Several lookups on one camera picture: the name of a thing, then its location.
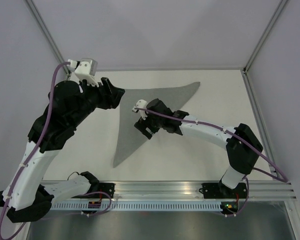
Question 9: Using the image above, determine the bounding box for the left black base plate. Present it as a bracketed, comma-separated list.
[96, 182, 116, 199]

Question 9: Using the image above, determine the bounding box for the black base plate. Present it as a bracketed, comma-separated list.
[198, 182, 248, 200]
[96, 182, 116, 199]

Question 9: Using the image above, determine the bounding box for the left aluminium frame post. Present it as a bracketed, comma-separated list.
[23, 0, 72, 76]

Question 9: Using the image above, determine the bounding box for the aluminium frame post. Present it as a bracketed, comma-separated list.
[242, 0, 291, 73]
[23, 0, 72, 76]

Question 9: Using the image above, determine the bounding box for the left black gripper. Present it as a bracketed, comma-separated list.
[69, 77, 126, 128]

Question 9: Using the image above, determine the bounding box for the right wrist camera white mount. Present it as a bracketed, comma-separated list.
[132, 99, 148, 120]

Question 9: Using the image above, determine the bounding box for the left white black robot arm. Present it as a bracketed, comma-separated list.
[0, 77, 125, 223]

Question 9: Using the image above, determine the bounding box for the white slotted cable duct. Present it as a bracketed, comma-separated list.
[51, 200, 222, 212]

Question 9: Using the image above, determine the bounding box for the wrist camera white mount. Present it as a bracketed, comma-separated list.
[132, 99, 148, 120]
[67, 58, 99, 87]

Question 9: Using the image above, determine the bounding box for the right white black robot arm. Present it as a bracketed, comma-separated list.
[132, 98, 263, 198]

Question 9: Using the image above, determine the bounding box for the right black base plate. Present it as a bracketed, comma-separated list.
[198, 182, 248, 200]

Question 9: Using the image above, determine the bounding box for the aluminium mounting rail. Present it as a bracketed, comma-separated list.
[39, 179, 297, 201]

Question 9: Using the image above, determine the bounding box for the grey cloth napkin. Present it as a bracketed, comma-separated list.
[112, 81, 201, 168]

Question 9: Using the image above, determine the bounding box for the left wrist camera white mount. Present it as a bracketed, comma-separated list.
[67, 58, 99, 87]

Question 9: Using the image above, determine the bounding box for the right aluminium frame post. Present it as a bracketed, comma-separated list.
[242, 0, 291, 73]

